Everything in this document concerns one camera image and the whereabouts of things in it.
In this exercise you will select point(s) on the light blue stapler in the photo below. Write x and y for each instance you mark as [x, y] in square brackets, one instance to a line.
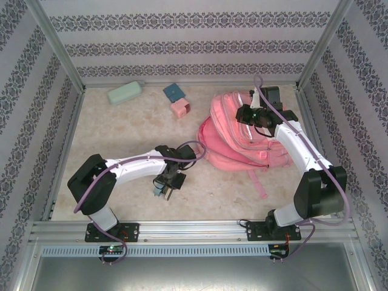
[158, 193]

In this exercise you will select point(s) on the pink backpack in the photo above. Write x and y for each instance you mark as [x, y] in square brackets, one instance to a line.
[224, 145]

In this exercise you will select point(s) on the small pink cube box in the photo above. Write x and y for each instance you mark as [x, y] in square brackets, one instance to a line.
[179, 108]

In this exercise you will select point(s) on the small teal wallet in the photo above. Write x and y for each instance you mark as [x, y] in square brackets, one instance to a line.
[174, 91]

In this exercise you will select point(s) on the mint green pencil case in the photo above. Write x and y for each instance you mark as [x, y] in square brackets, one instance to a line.
[124, 92]

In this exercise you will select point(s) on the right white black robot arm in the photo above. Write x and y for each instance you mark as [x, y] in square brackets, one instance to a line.
[318, 194]

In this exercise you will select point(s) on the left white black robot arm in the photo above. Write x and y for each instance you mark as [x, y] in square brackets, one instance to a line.
[139, 166]

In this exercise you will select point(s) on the aluminium frame back rail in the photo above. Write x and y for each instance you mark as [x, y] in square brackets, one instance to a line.
[212, 83]

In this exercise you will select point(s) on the aluminium mounting rail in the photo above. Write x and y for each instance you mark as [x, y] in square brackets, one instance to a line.
[194, 232]

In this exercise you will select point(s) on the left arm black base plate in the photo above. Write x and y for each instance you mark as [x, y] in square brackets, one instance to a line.
[130, 232]

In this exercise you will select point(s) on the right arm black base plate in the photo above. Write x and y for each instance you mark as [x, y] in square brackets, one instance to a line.
[254, 232]

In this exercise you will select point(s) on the aluminium frame post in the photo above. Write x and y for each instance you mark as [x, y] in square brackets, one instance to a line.
[58, 45]
[321, 45]

